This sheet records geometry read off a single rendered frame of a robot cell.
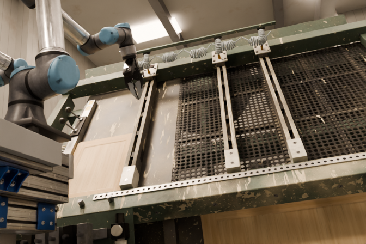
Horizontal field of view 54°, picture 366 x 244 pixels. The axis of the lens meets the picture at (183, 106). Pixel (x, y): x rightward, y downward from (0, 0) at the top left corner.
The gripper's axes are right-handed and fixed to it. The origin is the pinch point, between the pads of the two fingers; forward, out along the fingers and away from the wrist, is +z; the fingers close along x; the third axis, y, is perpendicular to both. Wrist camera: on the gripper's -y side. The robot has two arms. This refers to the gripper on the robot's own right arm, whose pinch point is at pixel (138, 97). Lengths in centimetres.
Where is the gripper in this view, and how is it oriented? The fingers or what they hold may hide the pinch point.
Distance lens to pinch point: 173.5
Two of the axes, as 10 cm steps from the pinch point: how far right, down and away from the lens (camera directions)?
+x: -9.5, 2.0, 2.2
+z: 2.3, 9.7, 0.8
